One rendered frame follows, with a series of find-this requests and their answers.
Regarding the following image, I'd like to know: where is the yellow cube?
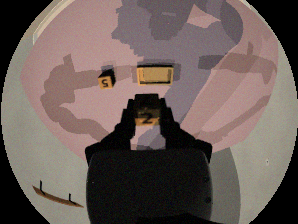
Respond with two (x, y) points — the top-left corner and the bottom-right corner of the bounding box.
(133, 93), (161, 126)
(98, 71), (116, 90)

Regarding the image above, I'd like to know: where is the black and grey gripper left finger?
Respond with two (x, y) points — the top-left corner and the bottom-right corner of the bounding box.
(85, 99), (136, 167)

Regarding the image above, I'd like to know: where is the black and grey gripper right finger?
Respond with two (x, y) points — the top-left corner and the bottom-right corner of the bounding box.
(159, 98), (212, 163)

